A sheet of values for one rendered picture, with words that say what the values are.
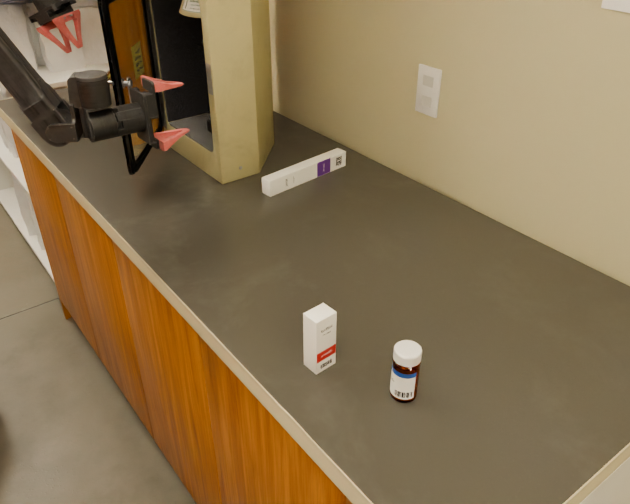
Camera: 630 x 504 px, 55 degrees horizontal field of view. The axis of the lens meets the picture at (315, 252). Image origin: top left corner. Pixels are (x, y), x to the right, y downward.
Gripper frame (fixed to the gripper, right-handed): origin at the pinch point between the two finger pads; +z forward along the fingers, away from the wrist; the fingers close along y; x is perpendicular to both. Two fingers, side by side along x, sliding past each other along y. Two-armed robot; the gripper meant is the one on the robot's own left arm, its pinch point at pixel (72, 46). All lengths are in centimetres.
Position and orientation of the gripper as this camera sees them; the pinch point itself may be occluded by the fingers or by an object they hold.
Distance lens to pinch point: 157.3
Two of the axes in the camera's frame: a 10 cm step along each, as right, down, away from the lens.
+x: -4.7, 5.6, -6.8
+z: 3.7, 8.2, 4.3
